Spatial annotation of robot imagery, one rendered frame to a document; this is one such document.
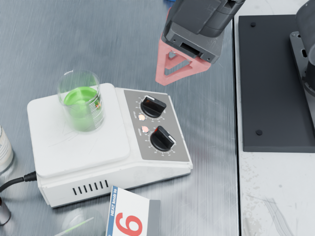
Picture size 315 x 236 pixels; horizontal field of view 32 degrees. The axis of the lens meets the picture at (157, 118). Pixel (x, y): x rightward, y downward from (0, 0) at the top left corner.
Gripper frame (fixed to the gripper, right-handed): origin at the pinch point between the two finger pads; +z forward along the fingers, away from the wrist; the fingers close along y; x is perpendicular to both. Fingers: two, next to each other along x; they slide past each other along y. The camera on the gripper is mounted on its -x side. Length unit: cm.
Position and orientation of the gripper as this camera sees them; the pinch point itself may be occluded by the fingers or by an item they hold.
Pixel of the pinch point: (165, 70)
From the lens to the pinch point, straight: 70.8
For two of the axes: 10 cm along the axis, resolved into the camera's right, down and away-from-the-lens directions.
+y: -1.8, 6.7, -7.3
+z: -4.6, 6.0, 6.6
